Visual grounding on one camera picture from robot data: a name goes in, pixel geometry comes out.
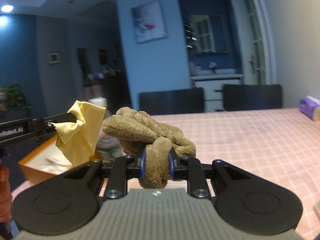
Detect person's left hand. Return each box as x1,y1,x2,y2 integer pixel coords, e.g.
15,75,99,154
0,165,12,223

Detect clear plastic water bottle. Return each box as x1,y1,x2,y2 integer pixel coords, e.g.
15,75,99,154
96,129,124,163

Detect purple tissue pack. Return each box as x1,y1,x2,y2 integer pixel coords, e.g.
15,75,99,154
299,95,320,121

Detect white glazed door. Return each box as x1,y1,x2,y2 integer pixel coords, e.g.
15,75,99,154
231,0,277,85

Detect yellow microfiber cloth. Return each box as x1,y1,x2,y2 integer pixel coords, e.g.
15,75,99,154
53,101,106,167

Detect white plastic bag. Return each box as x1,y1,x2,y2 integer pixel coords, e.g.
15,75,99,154
43,156,73,175

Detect small framed picture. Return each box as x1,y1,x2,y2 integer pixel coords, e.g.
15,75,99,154
47,52,61,64

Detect smartphone on stand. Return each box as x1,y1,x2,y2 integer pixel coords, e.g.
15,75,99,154
313,201,320,220

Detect white drawer cabinet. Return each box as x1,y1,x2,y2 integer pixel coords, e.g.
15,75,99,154
190,69,243,112

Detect brown plush cloth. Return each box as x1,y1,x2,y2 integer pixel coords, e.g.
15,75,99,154
101,107,196,189

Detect green potted plant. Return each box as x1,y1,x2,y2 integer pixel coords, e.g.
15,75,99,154
1,83,31,119

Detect pink checked tablecloth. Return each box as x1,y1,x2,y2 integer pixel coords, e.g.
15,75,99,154
17,109,319,239

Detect orange cardboard box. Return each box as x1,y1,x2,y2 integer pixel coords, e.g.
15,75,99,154
17,133,102,185

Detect wine glass wall painting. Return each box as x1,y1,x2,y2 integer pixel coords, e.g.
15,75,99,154
131,1,168,44

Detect right black chair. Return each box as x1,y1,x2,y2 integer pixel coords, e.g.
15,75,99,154
222,84,283,112

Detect left black chair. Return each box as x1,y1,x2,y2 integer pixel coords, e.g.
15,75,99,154
139,88,204,115

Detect black chair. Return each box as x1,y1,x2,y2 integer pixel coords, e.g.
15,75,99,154
222,84,283,112
139,88,204,115

